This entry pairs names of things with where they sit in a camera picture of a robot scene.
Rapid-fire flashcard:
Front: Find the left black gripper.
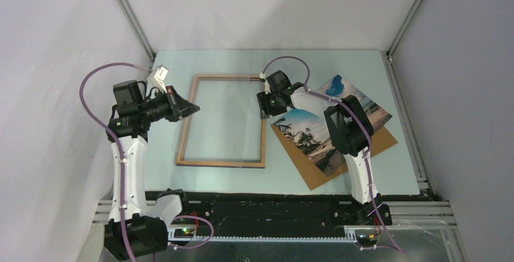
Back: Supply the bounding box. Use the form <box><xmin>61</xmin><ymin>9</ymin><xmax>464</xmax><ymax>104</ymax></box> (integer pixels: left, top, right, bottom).
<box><xmin>138</xmin><ymin>86</ymin><xmax>199</xmax><ymax>123</ymax></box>

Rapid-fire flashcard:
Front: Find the wooden picture frame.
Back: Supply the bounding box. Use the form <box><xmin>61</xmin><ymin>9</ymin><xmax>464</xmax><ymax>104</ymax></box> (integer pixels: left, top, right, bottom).
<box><xmin>176</xmin><ymin>74</ymin><xmax>267</xmax><ymax>168</ymax></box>

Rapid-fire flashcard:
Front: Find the beach photo print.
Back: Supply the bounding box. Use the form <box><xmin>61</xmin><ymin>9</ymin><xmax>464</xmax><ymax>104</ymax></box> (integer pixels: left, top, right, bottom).
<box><xmin>275</xmin><ymin>75</ymin><xmax>398</xmax><ymax>155</ymax></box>

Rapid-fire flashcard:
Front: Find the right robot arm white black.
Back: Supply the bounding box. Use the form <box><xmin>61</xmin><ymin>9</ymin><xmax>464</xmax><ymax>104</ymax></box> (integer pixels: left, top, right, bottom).
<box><xmin>256</xmin><ymin>70</ymin><xmax>388</xmax><ymax>227</ymax></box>

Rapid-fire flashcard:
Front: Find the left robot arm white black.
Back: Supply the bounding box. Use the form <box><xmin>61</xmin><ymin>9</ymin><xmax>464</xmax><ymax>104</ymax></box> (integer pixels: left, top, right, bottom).
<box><xmin>104</xmin><ymin>80</ymin><xmax>200</xmax><ymax>261</ymax></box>

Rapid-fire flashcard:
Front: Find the brown cardboard backing board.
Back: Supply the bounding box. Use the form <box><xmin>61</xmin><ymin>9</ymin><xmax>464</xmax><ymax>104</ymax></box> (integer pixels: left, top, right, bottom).
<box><xmin>271</xmin><ymin>123</ymin><xmax>399</xmax><ymax>192</ymax></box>

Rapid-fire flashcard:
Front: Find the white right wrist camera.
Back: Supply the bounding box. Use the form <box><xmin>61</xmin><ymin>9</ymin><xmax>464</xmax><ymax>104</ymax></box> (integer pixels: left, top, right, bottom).
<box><xmin>259</xmin><ymin>73</ymin><xmax>271</xmax><ymax>94</ymax></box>

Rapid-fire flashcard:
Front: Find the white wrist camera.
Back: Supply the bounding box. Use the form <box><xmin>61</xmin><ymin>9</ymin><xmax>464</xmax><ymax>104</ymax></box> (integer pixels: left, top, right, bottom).
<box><xmin>259</xmin><ymin>73</ymin><xmax>271</xmax><ymax>94</ymax></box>
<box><xmin>147</xmin><ymin>65</ymin><xmax>169</xmax><ymax>93</ymax></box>

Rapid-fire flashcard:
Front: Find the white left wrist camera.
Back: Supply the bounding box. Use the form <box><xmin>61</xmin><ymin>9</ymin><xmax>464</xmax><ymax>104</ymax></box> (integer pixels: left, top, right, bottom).
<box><xmin>147</xmin><ymin>65</ymin><xmax>169</xmax><ymax>93</ymax></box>

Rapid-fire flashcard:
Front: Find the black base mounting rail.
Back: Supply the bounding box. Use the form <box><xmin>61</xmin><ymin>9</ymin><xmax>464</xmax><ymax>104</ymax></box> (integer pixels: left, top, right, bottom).
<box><xmin>180</xmin><ymin>201</ymin><xmax>389</xmax><ymax>226</ymax></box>

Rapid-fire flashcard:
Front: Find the right aluminium corner post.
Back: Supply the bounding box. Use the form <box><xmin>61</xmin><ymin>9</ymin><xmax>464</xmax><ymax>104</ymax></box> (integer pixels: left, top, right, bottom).
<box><xmin>387</xmin><ymin>0</ymin><xmax>425</xmax><ymax>62</ymax></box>

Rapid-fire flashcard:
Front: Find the aluminium corner post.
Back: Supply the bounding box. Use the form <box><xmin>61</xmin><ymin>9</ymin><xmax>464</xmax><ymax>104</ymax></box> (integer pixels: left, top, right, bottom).
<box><xmin>116</xmin><ymin>0</ymin><xmax>156</xmax><ymax>62</ymax></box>
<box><xmin>387</xmin><ymin>0</ymin><xmax>425</xmax><ymax>62</ymax></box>

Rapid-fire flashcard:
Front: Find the grey slotted cable duct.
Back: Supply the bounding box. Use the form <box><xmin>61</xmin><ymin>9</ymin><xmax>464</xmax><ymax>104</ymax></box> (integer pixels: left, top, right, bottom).
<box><xmin>105</xmin><ymin>227</ymin><xmax>358</xmax><ymax>243</ymax></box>

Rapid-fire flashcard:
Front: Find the left aluminium corner post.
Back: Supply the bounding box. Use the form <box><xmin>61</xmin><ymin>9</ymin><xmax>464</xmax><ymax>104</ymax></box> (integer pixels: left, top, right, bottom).
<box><xmin>116</xmin><ymin>0</ymin><xmax>156</xmax><ymax>62</ymax></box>

